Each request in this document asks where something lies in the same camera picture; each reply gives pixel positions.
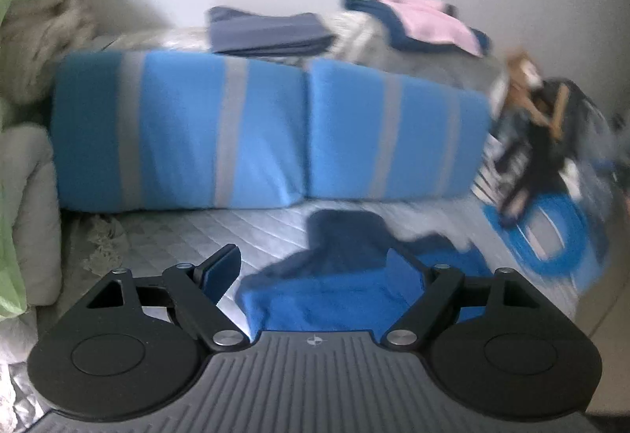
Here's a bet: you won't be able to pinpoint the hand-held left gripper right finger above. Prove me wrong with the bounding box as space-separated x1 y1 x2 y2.
386 248 542 348

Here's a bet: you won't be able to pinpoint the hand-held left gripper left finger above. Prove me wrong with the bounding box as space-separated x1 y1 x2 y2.
83 243 247 351

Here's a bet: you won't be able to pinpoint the blue fleece jacket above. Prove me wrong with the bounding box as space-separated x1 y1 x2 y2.
236 210 493 333

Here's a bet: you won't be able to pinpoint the pink and navy clothes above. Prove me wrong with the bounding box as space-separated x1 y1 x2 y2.
342 0 490 54

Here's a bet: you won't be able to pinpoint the white quilted bedspread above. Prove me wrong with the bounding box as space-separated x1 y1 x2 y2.
0 199 584 433

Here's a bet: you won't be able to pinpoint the striped cloth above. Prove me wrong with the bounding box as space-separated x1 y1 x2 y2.
472 138 517 202

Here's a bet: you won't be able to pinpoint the blue grey-striped pillow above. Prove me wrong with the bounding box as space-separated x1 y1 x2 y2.
52 50 311 212
308 59 493 204

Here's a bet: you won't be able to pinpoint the black bag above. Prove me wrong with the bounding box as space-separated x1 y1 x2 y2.
499 78 596 222

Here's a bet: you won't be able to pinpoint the grey blanket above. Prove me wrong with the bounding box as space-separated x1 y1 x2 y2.
98 12 508 94

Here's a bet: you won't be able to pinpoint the brown plush toy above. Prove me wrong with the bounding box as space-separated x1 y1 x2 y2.
502 49 545 119

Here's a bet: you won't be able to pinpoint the navy folded cloth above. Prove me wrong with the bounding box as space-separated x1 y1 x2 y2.
204 7 338 57

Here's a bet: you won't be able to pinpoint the pink cloth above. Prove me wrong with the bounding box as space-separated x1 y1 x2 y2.
371 0 485 57

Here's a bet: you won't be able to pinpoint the beige knit blanket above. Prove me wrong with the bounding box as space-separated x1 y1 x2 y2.
0 0 99 128

